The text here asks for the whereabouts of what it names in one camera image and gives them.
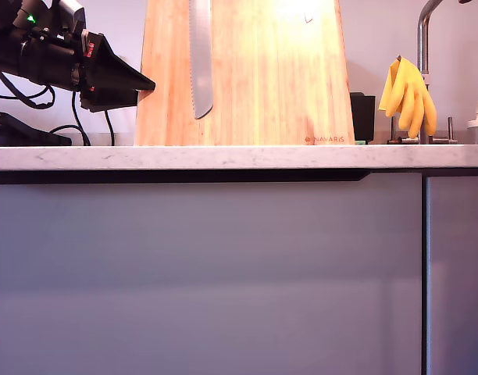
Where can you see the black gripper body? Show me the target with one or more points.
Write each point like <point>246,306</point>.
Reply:
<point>55,58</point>

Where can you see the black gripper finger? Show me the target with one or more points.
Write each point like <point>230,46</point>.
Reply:
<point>114,70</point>
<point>106,101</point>

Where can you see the wooden magnetic knife block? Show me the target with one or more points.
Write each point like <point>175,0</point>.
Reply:
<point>254,97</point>

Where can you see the large serrated bread knife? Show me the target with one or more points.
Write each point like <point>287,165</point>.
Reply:
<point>202,58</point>

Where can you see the black contact grill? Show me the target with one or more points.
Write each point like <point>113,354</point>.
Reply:
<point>26,135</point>

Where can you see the grey cabinet door front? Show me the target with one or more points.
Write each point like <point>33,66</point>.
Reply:
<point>204,273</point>
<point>457,273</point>

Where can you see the black square container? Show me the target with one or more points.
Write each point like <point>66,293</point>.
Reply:
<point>362,117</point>

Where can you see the yellow rubber glove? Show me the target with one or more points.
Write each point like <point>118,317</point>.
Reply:
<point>412,97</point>

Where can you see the chrome kitchen tap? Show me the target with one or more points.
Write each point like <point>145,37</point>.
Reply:
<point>423,47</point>

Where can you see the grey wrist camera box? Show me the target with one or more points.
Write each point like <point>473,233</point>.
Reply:
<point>72,9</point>

